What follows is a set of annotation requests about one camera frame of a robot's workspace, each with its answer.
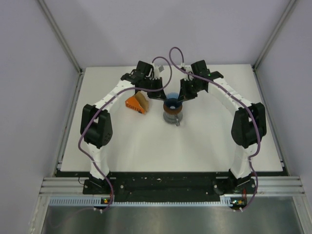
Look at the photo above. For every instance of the aluminium frame post left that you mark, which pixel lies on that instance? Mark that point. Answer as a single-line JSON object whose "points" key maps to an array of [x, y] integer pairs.
{"points": [[59, 35]]}

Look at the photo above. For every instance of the blue plastic coffee dripper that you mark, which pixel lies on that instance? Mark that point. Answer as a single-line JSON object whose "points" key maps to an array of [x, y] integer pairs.
{"points": [[172, 97]]}

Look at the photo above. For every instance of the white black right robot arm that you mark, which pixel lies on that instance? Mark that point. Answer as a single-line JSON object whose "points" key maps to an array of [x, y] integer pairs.
{"points": [[249, 119]]}

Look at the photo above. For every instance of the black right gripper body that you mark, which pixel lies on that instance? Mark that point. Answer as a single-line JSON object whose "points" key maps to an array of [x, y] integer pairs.
{"points": [[189, 87]]}

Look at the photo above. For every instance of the aluminium frame post right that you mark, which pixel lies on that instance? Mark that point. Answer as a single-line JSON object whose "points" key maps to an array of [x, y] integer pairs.
{"points": [[275, 33]]}

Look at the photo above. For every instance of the grey slotted cable duct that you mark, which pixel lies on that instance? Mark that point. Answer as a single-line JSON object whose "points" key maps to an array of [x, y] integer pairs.
{"points": [[85, 201]]}

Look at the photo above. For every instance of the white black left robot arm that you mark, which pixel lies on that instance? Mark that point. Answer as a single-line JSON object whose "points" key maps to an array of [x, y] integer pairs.
{"points": [[96, 125]]}

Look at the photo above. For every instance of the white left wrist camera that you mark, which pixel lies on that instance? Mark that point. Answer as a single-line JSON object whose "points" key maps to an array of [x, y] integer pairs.
{"points": [[157, 71]]}

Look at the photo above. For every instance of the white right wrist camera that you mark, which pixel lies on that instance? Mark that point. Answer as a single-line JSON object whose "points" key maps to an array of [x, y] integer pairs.
{"points": [[187, 68]]}

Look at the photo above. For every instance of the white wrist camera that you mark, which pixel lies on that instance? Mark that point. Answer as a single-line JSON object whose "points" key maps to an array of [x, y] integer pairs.
{"points": [[157, 71], [187, 68]]}

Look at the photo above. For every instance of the orange coffee filter box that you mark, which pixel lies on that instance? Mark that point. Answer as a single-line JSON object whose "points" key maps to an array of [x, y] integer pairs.
{"points": [[133, 104]]}

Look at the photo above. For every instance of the aluminium frame post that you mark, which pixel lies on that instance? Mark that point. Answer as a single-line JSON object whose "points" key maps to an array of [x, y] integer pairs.
{"points": [[59, 35], [275, 33]]}

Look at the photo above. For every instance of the aluminium front rail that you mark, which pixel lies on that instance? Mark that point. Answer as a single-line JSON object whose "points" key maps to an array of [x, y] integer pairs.
{"points": [[267, 186]]}

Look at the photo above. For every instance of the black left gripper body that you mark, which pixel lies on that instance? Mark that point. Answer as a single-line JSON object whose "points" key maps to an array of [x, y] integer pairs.
{"points": [[153, 84]]}

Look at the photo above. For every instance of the grey glass coffee server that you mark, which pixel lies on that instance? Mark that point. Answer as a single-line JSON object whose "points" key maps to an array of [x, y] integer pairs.
{"points": [[173, 119]]}

